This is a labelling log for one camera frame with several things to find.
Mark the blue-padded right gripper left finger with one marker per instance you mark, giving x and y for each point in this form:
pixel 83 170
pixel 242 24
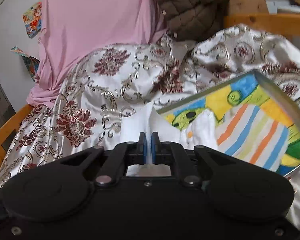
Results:
pixel 124 155

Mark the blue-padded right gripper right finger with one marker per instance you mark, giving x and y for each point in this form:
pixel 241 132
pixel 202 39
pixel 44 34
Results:
pixel 175 156

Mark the white cloth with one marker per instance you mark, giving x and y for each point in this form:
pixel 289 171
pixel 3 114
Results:
pixel 147 121

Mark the white fluffy sock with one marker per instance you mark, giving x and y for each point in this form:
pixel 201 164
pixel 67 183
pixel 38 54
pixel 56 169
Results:
pixel 200 132

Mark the striped colourful towel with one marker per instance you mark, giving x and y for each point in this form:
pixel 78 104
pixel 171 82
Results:
pixel 249 134

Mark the metal tray with frog picture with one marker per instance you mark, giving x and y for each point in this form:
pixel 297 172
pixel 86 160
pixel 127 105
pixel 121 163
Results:
pixel 278 97

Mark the floral satin bedspread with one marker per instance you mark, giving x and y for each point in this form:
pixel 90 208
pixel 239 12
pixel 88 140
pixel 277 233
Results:
pixel 116 81

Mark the colourful kite poster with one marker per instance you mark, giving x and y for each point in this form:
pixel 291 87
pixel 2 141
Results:
pixel 31 63

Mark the pink hanging sheet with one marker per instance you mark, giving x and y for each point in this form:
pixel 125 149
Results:
pixel 70 29

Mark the brown quilted jacket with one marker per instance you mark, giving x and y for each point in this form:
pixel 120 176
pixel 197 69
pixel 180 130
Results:
pixel 193 19

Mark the cartoon girl poster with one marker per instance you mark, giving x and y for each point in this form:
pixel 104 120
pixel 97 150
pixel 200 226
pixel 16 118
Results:
pixel 32 19

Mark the wooden bed frame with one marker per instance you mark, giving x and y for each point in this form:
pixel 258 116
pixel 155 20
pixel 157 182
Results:
pixel 283 24

